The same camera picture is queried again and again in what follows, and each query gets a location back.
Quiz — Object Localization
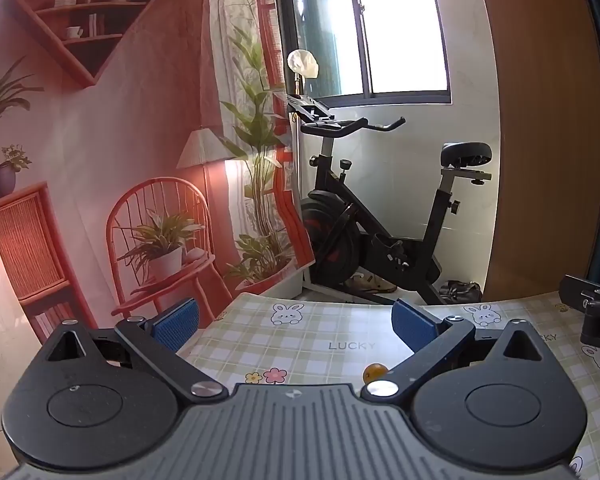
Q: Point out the orange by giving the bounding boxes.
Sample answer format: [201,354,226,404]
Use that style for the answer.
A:
[362,362,389,386]

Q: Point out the printed wall tapestry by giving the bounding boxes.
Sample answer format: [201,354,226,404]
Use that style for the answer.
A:
[0,0,313,346]

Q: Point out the green checkered tablecloth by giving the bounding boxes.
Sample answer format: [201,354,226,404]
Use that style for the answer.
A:
[182,290,600,480]

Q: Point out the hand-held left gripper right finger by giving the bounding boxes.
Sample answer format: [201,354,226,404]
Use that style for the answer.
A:
[362,299,546,403]

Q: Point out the window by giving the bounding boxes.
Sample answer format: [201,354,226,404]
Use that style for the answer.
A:
[275,0,453,107]

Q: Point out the brown wooden door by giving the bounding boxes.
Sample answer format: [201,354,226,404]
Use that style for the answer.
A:
[472,0,600,302]

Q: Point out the white plastic bag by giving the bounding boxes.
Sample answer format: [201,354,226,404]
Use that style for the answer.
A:
[287,49,320,81]

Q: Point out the beige shoe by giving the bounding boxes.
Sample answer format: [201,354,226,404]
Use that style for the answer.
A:
[342,272,398,296]

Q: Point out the black exercise bike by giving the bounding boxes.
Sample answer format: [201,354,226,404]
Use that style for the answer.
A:
[286,92,493,307]

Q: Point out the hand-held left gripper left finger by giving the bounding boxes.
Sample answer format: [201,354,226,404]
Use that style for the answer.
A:
[45,297,228,406]

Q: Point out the black bag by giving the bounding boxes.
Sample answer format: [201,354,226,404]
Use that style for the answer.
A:
[437,280,483,306]

